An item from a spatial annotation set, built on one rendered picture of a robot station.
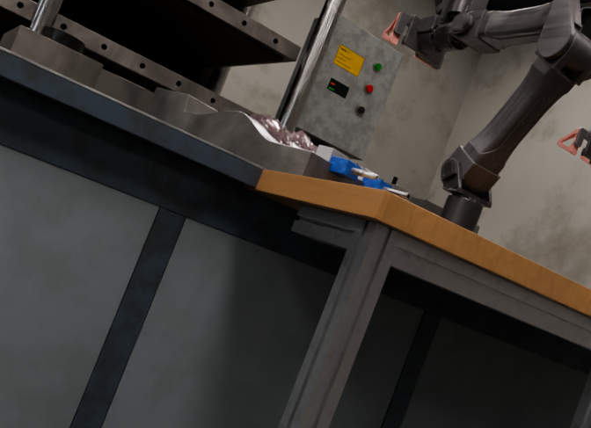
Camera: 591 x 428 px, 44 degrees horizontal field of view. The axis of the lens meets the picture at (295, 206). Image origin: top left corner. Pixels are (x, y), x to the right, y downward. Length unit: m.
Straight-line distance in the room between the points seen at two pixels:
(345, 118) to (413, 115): 3.37
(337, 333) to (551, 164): 4.28
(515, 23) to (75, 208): 0.81
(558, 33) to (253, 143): 0.55
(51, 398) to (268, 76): 4.10
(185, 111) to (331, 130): 0.98
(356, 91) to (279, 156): 1.21
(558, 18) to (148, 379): 0.90
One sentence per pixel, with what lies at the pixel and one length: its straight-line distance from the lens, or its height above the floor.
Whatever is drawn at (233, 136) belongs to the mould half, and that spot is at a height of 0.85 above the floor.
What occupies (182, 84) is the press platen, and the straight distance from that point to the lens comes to 2.12.
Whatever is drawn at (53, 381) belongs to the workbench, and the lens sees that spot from 1.26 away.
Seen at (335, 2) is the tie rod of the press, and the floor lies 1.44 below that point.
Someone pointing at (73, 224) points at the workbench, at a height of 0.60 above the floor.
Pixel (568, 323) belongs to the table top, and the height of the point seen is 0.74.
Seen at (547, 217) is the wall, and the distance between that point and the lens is 5.00.
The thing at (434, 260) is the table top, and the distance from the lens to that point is 1.02.
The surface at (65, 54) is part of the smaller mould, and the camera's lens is 1.34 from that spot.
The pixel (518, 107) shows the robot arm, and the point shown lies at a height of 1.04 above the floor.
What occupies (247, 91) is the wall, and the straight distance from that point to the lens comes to 5.08.
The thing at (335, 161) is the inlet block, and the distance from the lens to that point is 1.28.
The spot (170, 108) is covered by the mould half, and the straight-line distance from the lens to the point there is 1.56.
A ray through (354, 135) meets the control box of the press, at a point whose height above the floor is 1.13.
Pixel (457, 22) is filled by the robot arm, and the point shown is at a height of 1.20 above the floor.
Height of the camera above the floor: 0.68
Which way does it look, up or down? 4 degrees up
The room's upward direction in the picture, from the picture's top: 21 degrees clockwise
